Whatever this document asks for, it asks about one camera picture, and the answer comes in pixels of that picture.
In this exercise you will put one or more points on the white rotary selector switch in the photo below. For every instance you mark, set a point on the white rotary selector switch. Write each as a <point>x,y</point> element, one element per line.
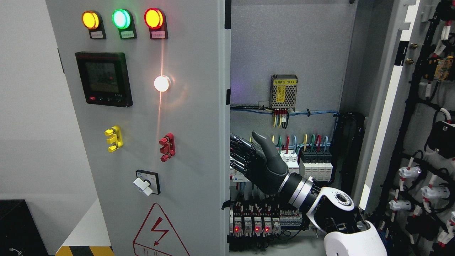
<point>147,182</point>

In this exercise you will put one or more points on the red white circuit breaker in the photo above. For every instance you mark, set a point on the red white circuit breaker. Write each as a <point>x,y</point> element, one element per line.
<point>291,161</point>

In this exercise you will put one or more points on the red triangle warning sticker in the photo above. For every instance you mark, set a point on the red triangle warning sticker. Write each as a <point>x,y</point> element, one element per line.
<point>157,236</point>

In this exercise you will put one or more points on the perforated metal power supply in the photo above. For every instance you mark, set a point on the perforated metal power supply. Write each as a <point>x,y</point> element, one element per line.
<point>283,91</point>

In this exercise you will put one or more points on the row of relay modules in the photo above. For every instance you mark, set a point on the row of relay modules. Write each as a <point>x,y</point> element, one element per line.
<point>262,219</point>

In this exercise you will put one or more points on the green indicator lamp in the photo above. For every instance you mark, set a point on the green indicator lamp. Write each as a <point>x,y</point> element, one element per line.
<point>121,18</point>

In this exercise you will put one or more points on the grey black robot hand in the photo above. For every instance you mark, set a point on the grey black robot hand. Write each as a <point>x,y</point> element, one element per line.
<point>261,164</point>

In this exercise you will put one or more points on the yellow indicator lamp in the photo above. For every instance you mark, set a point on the yellow indicator lamp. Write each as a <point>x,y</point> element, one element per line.
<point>91,19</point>

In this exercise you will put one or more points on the red indicator lamp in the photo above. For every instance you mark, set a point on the red indicator lamp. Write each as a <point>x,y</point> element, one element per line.
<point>154,18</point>

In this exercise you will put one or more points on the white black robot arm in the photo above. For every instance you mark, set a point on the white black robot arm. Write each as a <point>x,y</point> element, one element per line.
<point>333,212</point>

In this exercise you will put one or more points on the white glowing indicator lamp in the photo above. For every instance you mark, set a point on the white glowing indicator lamp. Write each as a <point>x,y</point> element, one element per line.
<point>162,83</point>

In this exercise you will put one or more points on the grey cabinet door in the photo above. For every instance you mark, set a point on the grey cabinet door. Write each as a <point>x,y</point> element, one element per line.
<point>400,77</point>
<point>192,49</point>

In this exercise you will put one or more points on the yellow terminal post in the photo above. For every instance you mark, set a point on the yellow terminal post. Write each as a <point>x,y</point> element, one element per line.
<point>114,138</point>

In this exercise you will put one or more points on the red terminal post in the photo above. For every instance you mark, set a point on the red terminal post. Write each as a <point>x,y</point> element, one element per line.
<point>167,147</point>

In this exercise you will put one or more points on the black white surge protector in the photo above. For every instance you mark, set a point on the black white surge protector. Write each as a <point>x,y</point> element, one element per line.
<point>316,164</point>

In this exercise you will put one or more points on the black box at left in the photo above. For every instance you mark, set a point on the black box at left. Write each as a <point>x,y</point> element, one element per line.
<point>18,232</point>

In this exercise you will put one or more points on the black digital power meter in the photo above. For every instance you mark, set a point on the black digital power meter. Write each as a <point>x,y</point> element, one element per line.
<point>104,78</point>

